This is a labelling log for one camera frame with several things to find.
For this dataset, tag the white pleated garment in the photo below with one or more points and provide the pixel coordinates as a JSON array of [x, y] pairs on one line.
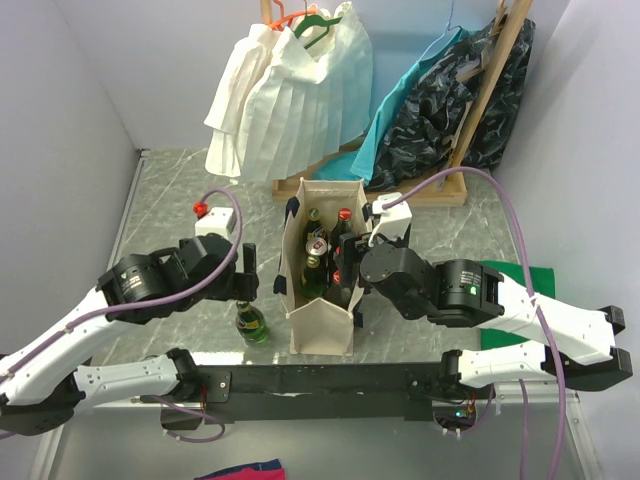
[[286, 100]]

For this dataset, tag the green bottle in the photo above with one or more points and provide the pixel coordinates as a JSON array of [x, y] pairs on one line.
[[314, 228], [313, 280], [250, 322]]

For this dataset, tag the cream canvas tote bag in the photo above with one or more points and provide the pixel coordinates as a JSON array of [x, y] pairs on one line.
[[318, 326]]

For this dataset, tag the blue wire hanger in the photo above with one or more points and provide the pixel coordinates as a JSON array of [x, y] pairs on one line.
[[447, 28]]

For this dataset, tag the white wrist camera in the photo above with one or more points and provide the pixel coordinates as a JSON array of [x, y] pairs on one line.
[[394, 219], [214, 220]]

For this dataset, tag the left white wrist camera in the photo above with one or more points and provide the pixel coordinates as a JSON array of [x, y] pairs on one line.
[[214, 220]]

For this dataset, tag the black base beam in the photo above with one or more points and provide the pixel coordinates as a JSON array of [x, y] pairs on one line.
[[234, 393]]

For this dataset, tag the silver beverage can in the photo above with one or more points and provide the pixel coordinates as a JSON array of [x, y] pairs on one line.
[[317, 247]]

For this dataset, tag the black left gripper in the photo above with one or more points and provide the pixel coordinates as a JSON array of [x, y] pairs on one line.
[[239, 286]]

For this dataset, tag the cola glass bottle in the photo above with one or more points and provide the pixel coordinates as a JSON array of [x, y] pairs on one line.
[[343, 226]]

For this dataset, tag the wooden clothes rack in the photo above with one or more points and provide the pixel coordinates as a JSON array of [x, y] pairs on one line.
[[447, 187]]

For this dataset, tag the green cloth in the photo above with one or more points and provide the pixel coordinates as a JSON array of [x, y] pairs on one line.
[[543, 280]]

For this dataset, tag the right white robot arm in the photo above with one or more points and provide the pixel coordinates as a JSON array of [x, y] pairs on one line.
[[572, 345]]

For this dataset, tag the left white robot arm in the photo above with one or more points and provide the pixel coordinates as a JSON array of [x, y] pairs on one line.
[[44, 384]]

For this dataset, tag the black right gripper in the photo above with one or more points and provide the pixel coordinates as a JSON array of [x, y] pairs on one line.
[[349, 252]]

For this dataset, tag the teal shirt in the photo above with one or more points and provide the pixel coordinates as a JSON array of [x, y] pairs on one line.
[[359, 164]]

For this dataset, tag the dark patterned garment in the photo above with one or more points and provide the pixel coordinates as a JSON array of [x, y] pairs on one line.
[[421, 133]]

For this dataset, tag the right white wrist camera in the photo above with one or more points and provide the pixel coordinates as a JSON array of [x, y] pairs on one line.
[[394, 219]]

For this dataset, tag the pink and blue cloth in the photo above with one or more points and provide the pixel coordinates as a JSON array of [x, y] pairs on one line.
[[269, 470]]

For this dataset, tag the orange hanger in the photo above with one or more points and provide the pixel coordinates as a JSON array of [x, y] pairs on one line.
[[284, 19]]

